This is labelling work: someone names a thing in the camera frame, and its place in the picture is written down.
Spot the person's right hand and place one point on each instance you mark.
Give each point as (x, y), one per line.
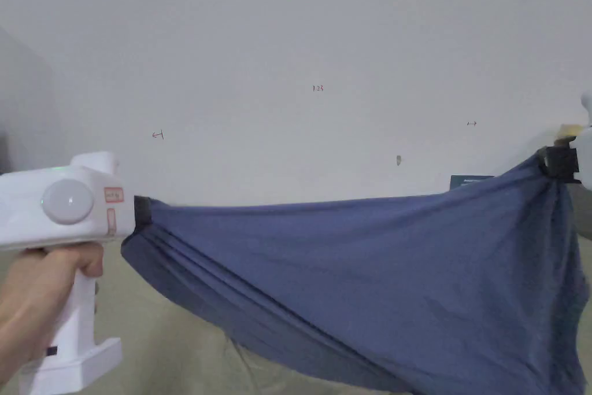
(568, 132)

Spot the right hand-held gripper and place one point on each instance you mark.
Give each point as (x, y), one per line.
(573, 159)

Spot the bed with beige sheet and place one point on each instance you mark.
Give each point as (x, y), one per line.
(138, 344)

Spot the person's left hand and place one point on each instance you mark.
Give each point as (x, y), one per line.
(32, 293)

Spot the dark blue shirt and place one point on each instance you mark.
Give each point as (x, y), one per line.
(370, 284)

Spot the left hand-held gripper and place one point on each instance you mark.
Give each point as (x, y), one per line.
(60, 210)

